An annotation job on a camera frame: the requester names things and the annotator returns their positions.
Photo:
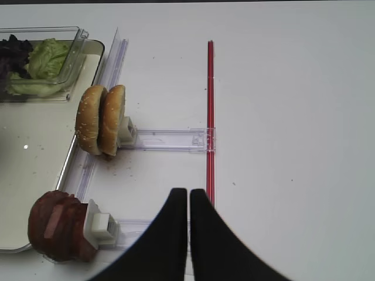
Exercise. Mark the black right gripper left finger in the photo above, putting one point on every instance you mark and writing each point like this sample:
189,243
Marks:
160,252

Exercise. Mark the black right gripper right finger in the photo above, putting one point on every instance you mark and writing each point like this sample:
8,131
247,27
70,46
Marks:
217,253

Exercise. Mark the white meat pusher block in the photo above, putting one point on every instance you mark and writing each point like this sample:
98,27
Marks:
100,229

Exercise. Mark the sliced meat patties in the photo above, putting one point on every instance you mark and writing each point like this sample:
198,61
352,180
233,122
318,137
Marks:
55,228

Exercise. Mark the green lettuce leaves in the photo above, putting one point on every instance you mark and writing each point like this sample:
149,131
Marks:
45,63

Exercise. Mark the white bun pusher block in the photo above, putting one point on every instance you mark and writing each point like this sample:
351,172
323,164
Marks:
127,133

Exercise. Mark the sesame bun top front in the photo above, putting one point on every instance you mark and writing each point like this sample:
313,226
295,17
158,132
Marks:
88,119

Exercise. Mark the sesame bun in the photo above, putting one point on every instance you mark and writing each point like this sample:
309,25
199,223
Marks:
112,113
88,119

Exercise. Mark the sesame bun top rear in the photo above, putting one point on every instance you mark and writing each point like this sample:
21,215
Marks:
112,113

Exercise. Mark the metal serving tray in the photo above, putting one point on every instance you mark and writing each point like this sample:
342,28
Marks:
37,142

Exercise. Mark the red right boundary strip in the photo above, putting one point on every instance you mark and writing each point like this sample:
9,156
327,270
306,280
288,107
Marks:
210,169

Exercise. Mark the clear right tray divider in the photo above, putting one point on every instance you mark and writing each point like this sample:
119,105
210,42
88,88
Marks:
79,165

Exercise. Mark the clear plastic salad container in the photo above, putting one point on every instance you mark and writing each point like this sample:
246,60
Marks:
74,35

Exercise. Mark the purple cabbage leaves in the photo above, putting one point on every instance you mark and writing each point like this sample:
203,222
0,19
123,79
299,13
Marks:
15,57

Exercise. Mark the clear acrylic meat rail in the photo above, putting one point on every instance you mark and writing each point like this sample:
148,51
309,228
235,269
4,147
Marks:
129,231

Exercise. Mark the clear acrylic bun-top rail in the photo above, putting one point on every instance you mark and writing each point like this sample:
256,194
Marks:
199,140

